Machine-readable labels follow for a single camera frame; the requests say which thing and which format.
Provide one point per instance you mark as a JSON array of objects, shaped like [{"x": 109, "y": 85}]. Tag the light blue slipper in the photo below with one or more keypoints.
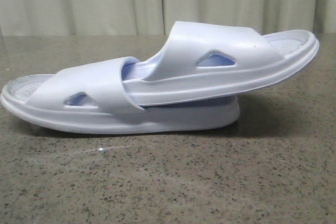
[
  {"x": 92, "y": 99},
  {"x": 201, "y": 61}
]

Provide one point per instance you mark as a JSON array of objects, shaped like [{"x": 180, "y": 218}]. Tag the pale green curtain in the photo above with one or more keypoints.
[{"x": 156, "y": 17}]

